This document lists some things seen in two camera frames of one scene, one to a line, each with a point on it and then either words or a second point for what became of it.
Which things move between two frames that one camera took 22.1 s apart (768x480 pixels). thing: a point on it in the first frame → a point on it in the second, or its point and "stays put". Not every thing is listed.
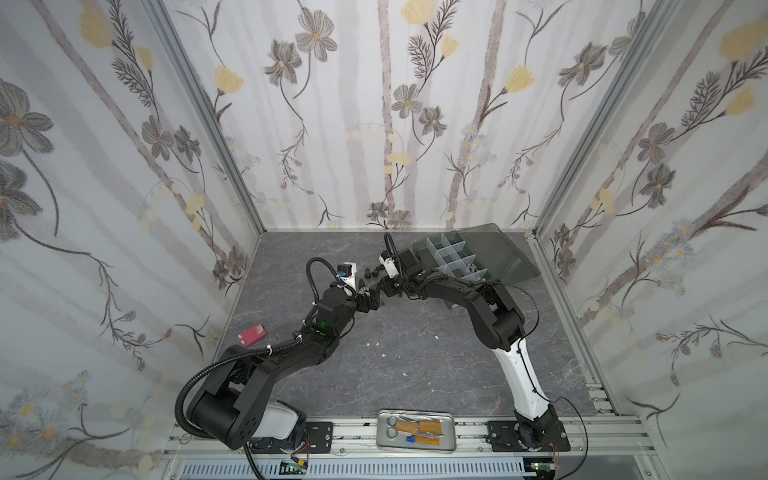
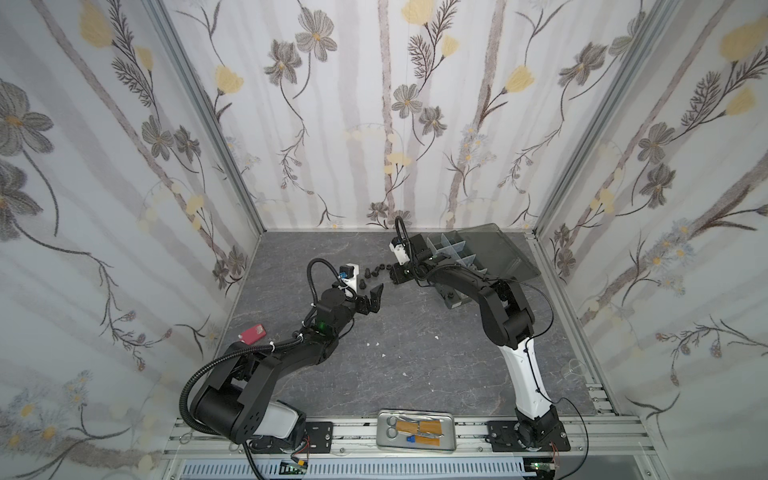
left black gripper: [373, 290] stays put
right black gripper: [391, 284] → [410, 266]
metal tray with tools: [416, 429] stays put
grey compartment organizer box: [479, 253] stays put
